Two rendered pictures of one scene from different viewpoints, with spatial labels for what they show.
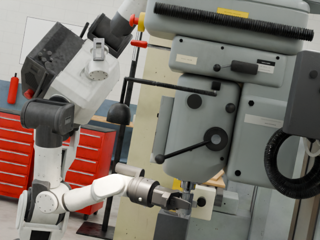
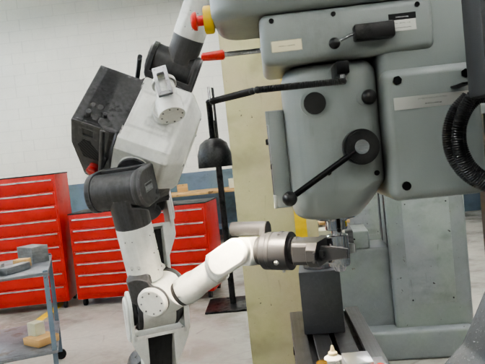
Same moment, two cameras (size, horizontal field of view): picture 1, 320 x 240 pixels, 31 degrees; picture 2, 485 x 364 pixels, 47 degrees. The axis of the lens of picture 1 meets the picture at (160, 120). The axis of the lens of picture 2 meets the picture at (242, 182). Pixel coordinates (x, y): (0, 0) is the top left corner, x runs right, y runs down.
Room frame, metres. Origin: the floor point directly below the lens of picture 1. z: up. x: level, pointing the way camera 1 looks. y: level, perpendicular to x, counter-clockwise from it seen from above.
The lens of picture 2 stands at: (0.58, 0.05, 1.47)
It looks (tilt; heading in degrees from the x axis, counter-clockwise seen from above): 3 degrees down; 1
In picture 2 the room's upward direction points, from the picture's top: 6 degrees counter-clockwise
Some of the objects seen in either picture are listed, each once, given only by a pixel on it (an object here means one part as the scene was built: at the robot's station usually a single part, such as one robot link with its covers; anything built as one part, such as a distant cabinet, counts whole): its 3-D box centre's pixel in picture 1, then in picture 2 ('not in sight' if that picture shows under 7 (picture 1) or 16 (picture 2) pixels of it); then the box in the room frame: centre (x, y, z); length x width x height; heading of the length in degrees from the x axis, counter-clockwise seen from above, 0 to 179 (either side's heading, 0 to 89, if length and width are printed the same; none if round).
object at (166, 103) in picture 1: (162, 129); (278, 159); (1.80, -0.01, 1.44); 0.04 x 0.04 x 0.21; 88
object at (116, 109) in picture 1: (119, 113); (213, 152); (1.76, 0.12, 1.47); 0.07 x 0.07 x 0.06
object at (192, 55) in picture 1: (225, 63); (338, 42); (1.80, -0.16, 1.68); 0.34 x 0.24 x 0.10; 88
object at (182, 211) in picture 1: (184, 204); (338, 251); (1.80, -0.12, 1.23); 0.05 x 0.05 x 0.06
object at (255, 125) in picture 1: (261, 139); (418, 133); (1.79, -0.32, 1.47); 0.24 x 0.19 x 0.26; 178
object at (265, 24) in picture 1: (233, 21); not in sight; (1.65, -0.15, 1.79); 0.45 x 0.04 x 0.04; 88
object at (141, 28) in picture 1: (142, 22); (208, 19); (1.80, 0.11, 1.76); 0.06 x 0.02 x 0.06; 178
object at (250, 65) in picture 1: (235, 67); (360, 35); (1.66, -0.18, 1.66); 0.12 x 0.04 x 0.04; 88
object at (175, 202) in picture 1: (180, 204); (333, 253); (1.77, -0.11, 1.23); 0.06 x 0.02 x 0.03; 64
